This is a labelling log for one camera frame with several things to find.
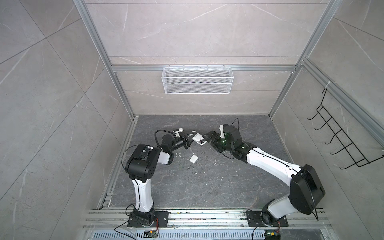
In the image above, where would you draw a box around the white remote control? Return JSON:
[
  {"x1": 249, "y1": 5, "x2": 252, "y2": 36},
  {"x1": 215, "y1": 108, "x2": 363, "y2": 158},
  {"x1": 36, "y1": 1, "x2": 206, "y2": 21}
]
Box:
[{"x1": 192, "y1": 131, "x2": 207, "y2": 146}]

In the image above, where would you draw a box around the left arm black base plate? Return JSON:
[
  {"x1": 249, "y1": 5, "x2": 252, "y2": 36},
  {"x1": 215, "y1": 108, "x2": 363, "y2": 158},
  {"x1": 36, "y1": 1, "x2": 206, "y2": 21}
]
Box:
[{"x1": 127, "y1": 211, "x2": 169, "y2": 228}]

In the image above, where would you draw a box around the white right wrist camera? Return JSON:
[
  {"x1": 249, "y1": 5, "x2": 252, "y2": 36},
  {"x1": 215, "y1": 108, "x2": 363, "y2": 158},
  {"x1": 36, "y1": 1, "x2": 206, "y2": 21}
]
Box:
[{"x1": 219, "y1": 125, "x2": 225, "y2": 139}]

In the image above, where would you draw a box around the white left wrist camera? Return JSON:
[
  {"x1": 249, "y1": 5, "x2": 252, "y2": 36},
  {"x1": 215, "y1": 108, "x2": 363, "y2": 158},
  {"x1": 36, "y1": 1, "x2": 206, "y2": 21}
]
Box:
[{"x1": 174, "y1": 128, "x2": 184, "y2": 138}]

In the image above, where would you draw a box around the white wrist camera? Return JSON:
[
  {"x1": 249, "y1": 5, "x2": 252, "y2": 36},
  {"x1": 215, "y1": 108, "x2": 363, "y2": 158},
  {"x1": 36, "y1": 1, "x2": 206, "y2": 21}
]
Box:
[
  {"x1": 174, "y1": 128, "x2": 184, "y2": 138},
  {"x1": 219, "y1": 125, "x2": 225, "y2": 139}
]

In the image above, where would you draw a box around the white wire mesh basket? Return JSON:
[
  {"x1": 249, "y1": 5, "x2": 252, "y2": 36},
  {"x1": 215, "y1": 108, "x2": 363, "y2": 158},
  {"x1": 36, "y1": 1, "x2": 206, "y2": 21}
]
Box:
[{"x1": 162, "y1": 67, "x2": 234, "y2": 95}]

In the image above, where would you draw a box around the white remote battery cover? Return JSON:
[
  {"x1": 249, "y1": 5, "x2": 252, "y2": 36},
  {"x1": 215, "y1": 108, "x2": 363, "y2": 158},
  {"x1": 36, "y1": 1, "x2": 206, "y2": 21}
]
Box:
[{"x1": 189, "y1": 155, "x2": 198, "y2": 164}]

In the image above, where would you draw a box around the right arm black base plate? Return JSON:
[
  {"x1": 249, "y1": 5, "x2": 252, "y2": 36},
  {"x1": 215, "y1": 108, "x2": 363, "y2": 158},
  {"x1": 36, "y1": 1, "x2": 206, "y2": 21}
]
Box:
[{"x1": 245, "y1": 210, "x2": 289, "y2": 227}]

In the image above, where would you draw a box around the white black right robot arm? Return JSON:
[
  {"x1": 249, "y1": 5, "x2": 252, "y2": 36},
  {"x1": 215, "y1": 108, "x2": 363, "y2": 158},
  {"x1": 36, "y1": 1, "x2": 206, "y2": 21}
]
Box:
[{"x1": 203, "y1": 124, "x2": 326, "y2": 226}]

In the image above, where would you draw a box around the black wire hook rack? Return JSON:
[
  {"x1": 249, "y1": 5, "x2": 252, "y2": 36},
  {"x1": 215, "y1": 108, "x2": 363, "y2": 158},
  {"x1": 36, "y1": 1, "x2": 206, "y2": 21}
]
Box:
[{"x1": 307, "y1": 89, "x2": 384, "y2": 170}]

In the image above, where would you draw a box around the aluminium frame profile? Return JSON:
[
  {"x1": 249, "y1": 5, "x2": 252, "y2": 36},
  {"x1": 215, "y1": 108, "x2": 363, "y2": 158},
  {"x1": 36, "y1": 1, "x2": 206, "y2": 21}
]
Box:
[{"x1": 74, "y1": 0, "x2": 135, "y2": 120}]

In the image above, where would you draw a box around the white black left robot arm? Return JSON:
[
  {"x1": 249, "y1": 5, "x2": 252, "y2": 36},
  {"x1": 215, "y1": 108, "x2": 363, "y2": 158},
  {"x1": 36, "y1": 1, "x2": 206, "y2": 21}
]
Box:
[{"x1": 122, "y1": 129, "x2": 197, "y2": 227}]

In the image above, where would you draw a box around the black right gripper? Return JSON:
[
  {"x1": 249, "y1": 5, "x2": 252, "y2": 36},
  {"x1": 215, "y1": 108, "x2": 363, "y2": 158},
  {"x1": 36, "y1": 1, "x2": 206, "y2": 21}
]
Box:
[{"x1": 202, "y1": 130, "x2": 235, "y2": 153}]

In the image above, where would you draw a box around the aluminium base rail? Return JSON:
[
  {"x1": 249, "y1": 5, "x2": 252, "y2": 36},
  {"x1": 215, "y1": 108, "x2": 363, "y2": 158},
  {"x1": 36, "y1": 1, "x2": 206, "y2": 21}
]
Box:
[{"x1": 81, "y1": 208, "x2": 332, "y2": 230}]

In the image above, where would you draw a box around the black corrugated left cable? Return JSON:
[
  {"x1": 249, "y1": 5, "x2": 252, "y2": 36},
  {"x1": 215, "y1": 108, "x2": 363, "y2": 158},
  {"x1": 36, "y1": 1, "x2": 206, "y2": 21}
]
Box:
[{"x1": 154, "y1": 129, "x2": 175, "y2": 148}]

